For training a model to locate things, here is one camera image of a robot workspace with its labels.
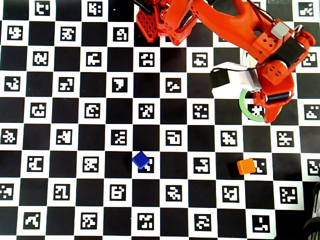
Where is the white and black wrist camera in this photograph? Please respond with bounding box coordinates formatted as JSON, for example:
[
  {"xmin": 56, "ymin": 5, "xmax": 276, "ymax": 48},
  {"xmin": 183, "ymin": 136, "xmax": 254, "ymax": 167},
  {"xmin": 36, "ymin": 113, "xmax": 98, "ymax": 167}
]
[{"xmin": 209, "ymin": 62, "xmax": 262, "ymax": 99}]

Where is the small grey plastic box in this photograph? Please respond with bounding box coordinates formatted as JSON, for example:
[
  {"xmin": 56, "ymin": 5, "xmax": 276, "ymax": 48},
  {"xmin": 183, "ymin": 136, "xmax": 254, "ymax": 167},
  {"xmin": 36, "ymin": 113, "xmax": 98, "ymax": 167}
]
[{"xmin": 271, "ymin": 21, "xmax": 290, "ymax": 39}]

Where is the orange cube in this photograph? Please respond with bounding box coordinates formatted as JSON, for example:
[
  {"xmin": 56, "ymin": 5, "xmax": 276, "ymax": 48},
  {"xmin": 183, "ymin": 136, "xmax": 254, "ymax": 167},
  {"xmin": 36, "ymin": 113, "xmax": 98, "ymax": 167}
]
[{"xmin": 236, "ymin": 158, "xmax": 257, "ymax": 175}]

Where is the green ring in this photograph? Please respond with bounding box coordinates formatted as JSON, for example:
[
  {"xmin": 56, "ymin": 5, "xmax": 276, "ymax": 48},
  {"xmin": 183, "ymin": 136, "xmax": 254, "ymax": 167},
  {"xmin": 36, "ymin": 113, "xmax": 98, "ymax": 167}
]
[{"xmin": 238, "ymin": 88, "xmax": 267, "ymax": 123}]

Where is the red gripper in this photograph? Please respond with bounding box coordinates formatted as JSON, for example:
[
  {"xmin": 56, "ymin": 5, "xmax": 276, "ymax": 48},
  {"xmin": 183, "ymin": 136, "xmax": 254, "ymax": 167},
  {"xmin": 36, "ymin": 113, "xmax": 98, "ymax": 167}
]
[{"xmin": 256, "ymin": 61, "xmax": 295, "ymax": 124}]

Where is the black stand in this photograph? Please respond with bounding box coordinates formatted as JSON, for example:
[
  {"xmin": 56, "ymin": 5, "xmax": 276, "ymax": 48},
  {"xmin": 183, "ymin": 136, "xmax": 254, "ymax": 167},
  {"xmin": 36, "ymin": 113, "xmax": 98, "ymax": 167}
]
[{"xmin": 303, "ymin": 181, "xmax": 320, "ymax": 240}]

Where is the blue cube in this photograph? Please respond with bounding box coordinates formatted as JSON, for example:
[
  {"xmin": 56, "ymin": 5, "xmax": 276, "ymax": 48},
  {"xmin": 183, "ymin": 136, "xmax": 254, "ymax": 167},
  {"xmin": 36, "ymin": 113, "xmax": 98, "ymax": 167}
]
[{"xmin": 131, "ymin": 150, "xmax": 150, "ymax": 170}]

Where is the black white marker mat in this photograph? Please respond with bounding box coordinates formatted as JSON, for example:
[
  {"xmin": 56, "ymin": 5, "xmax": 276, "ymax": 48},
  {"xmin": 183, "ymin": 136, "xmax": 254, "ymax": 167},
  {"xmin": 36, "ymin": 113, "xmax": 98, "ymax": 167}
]
[{"xmin": 0, "ymin": 0, "xmax": 320, "ymax": 240}]

